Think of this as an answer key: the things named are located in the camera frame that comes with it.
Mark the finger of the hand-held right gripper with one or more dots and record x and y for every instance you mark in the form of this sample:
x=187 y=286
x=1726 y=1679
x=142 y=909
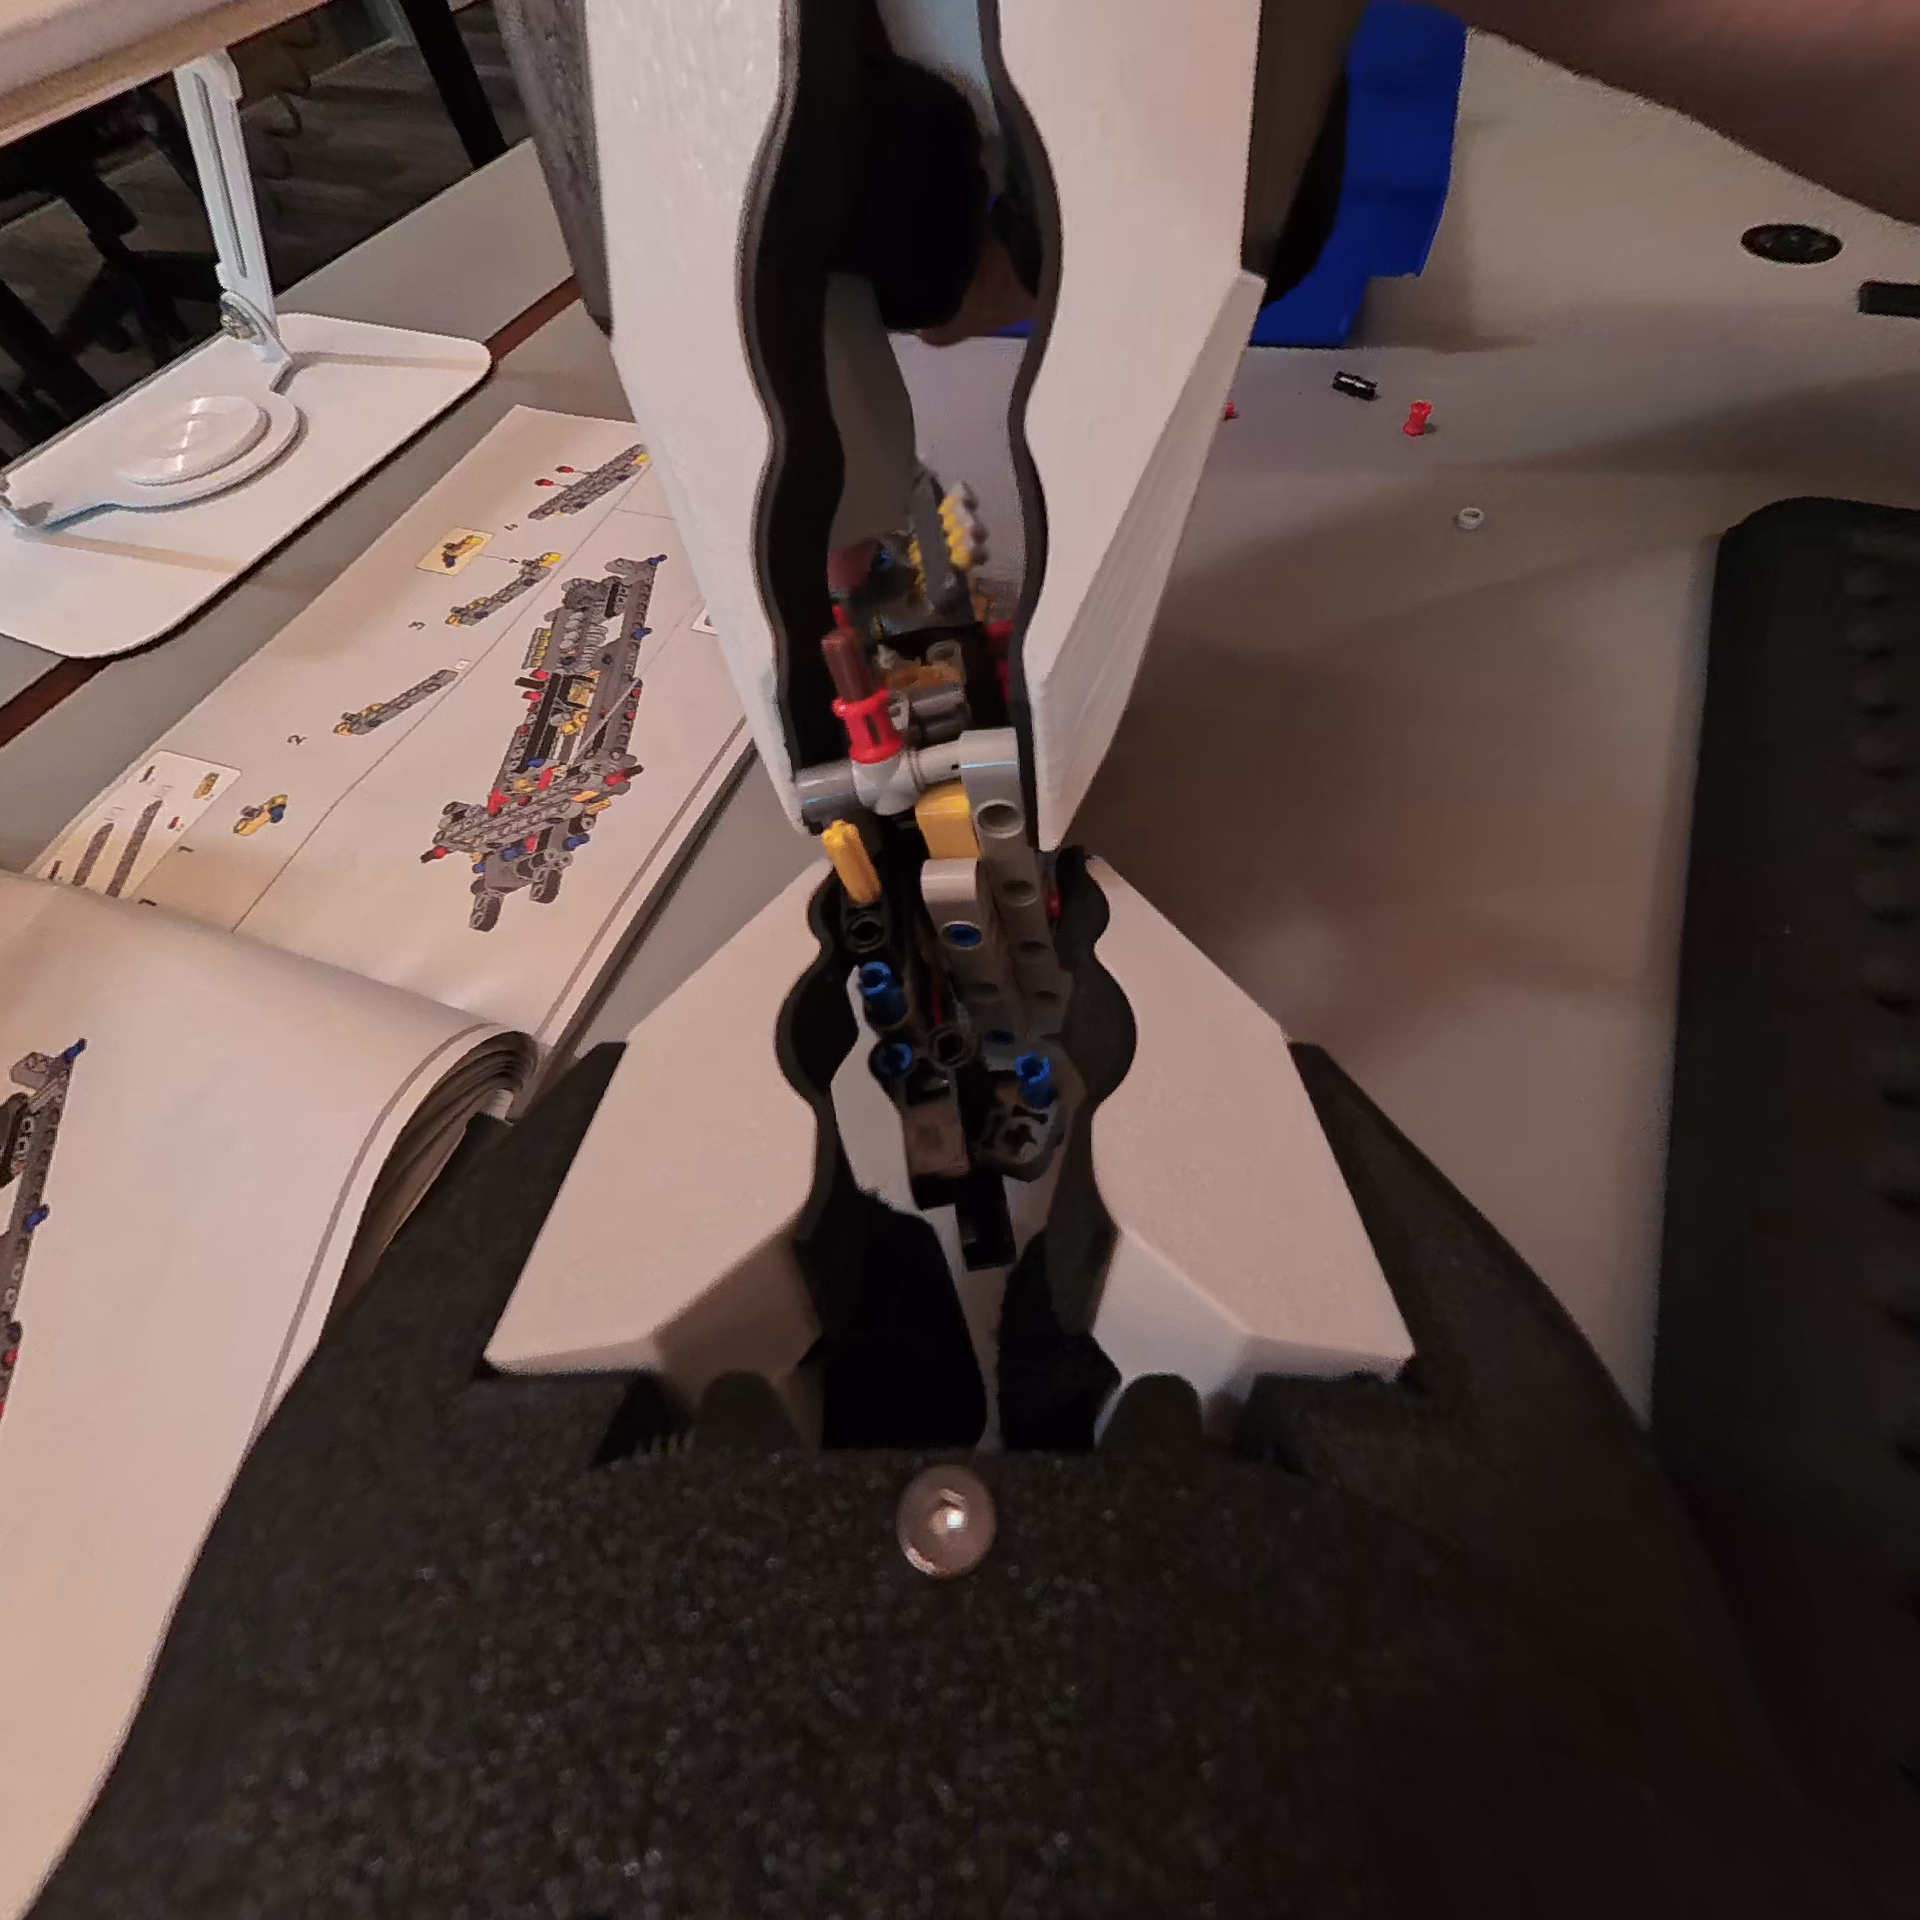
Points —
x=1154 y=224
x=674 y=224

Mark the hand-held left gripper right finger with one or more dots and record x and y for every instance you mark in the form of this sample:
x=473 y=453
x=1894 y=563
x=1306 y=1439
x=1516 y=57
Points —
x=1243 y=1200

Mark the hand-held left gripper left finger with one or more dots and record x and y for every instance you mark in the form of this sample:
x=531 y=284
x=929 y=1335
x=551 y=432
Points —
x=662 y=1200

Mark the lego chassis model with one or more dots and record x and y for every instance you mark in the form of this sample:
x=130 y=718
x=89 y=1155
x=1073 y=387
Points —
x=938 y=1141

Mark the short grey lego beam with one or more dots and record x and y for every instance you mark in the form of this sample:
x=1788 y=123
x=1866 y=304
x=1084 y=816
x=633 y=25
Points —
x=1019 y=961

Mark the long grey lego beam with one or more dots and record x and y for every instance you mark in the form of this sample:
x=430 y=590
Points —
x=1002 y=819

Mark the yellow lego connector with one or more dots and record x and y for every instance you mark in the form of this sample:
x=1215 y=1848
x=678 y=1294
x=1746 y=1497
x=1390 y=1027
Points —
x=944 y=821

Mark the blue plastic bin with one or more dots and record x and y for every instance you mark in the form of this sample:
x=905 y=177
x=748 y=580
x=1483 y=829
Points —
x=1395 y=150

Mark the open instruction booklet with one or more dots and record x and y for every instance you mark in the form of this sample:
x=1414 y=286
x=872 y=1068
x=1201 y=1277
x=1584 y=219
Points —
x=375 y=839

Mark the black perforated mat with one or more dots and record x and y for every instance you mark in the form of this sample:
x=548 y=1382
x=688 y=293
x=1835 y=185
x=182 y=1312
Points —
x=1800 y=1051

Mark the black table grommet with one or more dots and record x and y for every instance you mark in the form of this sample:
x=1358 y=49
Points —
x=1793 y=244

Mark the small black table bracket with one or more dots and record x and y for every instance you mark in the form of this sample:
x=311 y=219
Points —
x=1891 y=297

